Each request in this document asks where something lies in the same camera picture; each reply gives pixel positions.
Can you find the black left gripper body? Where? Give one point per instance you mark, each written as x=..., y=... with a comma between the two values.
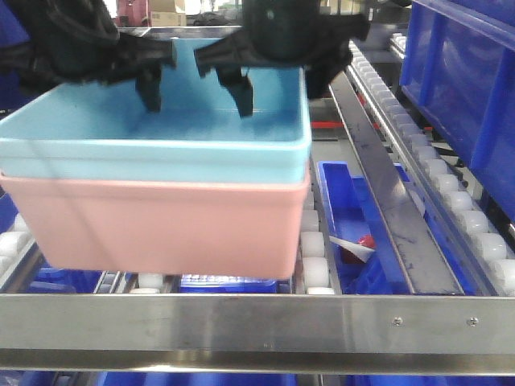
x=78, y=42

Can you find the light blue plastic box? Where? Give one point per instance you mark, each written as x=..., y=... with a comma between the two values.
x=91, y=131

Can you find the white roller track right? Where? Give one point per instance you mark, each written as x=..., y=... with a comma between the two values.
x=470, y=237

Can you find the steel flow rack frame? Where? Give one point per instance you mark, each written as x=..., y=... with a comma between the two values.
x=443, y=326

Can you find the pink plastic box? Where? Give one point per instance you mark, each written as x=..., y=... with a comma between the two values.
x=226, y=229

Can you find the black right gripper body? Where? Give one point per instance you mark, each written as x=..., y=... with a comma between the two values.
x=285, y=34

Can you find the blue bin right on flowrack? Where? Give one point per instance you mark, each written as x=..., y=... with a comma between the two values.
x=459, y=72

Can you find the red white item in bin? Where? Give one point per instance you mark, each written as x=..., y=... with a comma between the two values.
x=354, y=251

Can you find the blue bin below flowrack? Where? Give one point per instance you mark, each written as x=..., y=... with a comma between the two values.
x=352, y=215

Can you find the cardboard box background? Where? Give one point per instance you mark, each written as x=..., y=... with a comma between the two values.
x=167, y=13

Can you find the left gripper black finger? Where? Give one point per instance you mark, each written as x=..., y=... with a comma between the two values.
x=148, y=88

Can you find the blue bin on flowrack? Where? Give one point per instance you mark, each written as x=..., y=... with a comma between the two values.
x=14, y=87
x=459, y=72

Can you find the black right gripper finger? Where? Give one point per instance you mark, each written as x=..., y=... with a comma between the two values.
x=239, y=88

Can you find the blue bin left on flowrack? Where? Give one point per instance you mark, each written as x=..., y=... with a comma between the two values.
x=14, y=87

